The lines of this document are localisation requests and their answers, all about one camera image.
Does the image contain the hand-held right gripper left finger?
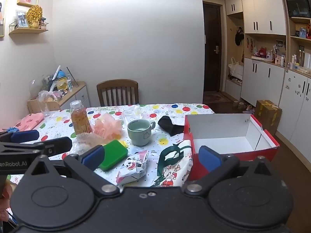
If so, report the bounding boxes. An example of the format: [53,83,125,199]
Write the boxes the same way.
[24,145,121,196]

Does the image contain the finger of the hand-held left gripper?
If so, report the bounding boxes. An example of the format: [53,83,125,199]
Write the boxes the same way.
[0,130,40,143]
[0,136,73,157]

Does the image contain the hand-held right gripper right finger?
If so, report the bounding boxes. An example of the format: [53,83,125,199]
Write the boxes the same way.
[182,146,282,196]

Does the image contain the clear plastic bag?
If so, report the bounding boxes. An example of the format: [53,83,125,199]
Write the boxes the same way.
[70,133,112,156]
[121,104,146,127]

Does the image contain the green and yellow sponge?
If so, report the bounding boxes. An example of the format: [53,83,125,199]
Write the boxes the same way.
[98,139,128,171]

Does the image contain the red cardboard box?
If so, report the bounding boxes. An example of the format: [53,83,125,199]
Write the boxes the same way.
[183,114,280,181]

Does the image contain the panda print snack packet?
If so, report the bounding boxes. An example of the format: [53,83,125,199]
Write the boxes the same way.
[116,150,149,187]

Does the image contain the festive print gift bag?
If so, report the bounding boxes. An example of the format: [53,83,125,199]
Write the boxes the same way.
[151,139,193,187]

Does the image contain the person's left hand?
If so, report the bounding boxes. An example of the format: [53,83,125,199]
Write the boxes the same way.
[0,182,14,222]

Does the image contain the pink box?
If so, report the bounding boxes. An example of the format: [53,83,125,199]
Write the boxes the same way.
[13,113,45,133]

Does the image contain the orange bath pouf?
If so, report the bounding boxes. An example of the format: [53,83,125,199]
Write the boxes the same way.
[93,113,124,139]

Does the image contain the clear drinking glass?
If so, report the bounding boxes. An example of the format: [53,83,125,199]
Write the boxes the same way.
[36,95,51,117]

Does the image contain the orange drink bottle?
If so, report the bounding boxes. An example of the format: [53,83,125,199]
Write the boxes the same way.
[70,100,92,135]

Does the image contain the plastic bag of snacks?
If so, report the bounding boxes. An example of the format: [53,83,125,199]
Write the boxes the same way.
[38,90,65,103]

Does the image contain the black sock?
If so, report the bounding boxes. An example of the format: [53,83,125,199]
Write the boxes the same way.
[158,116,185,137]

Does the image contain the green ceramic mug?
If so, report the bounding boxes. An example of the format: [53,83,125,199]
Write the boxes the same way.
[127,119,156,146]

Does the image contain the wooden side cabinet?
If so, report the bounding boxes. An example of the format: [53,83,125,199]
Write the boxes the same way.
[27,81,90,113]

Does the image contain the patterned door mat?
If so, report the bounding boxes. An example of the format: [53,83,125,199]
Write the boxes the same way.
[203,93,232,103]

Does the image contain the polka dot tablecloth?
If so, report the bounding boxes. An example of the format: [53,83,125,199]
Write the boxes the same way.
[5,103,215,188]

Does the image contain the yellow toy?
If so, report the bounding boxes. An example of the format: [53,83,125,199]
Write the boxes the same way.
[52,69,68,91]

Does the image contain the brown cardboard box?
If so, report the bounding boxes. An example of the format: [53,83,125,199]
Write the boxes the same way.
[254,99,282,136]

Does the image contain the wooden chair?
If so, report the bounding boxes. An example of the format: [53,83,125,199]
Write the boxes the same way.
[96,79,139,107]

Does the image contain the white base cabinets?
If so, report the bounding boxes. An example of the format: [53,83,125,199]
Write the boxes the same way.
[240,58,311,148]

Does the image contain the white tote bag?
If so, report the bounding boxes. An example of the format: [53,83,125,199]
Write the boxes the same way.
[228,57,244,77]

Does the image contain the dark door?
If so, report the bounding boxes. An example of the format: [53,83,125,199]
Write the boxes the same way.
[202,1,222,93]

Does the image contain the gold ornament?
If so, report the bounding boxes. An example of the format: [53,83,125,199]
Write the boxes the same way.
[26,5,43,29]

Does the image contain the black hanging bag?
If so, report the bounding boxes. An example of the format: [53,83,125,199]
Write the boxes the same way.
[235,27,244,46]

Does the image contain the wooden wall shelf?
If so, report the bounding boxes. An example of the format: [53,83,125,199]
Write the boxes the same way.
[9,22,49,35]

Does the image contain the small photo frame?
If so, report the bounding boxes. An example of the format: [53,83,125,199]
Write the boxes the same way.
[15,10,27,28]

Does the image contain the white wall cabinets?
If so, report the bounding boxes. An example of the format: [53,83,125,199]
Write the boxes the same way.
[225,0,287,36]

